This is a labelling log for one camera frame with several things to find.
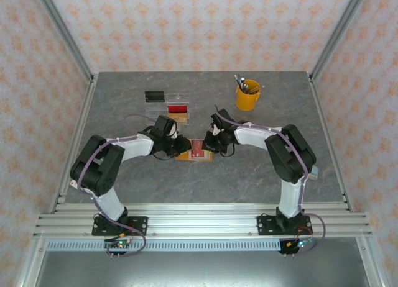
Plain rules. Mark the orange leather card holder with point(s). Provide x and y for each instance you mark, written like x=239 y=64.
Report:
x=182 y=157

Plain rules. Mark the red VIP card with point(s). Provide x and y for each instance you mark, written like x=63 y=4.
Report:
x=199 y=150
x=178 y=109

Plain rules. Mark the clear acrylic organizer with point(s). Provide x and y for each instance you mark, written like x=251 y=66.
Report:
x=155 y=108

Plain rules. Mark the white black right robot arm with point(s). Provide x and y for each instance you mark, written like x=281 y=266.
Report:
x=290 y=197

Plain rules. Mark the gold VIP card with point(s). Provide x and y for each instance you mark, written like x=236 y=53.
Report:
x=180 y=117

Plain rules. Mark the plain black card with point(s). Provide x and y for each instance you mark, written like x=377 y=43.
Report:
x=154 y=96

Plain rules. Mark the yellow pen cup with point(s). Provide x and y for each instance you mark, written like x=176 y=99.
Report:
x=247 y=100

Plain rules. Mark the brown pencil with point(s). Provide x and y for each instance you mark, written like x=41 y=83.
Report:
x=253 y=89

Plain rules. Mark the white pen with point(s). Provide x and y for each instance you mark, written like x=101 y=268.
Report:
x=243 y=82

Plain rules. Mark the dark blue pen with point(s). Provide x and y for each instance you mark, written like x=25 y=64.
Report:
x=237 y=80

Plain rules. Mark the light blue small box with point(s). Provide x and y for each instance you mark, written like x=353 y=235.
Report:
x=314 y=172

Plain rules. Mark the grey metal sheet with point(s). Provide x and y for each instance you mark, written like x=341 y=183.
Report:
x=202 y=268

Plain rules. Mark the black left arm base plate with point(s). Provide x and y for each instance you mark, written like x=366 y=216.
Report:
x=140 y=225

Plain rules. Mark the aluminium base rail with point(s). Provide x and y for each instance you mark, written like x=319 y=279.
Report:
x=202 y=226

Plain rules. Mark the aluminium table side rail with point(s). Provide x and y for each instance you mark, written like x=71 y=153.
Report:
x=321 y=113
x=84 y=113

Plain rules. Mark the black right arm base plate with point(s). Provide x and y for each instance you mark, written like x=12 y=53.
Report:
x=264 y=226

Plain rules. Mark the aluminium frame post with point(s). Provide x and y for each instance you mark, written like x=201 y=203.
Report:
x=63 y=32
x=338 y=32

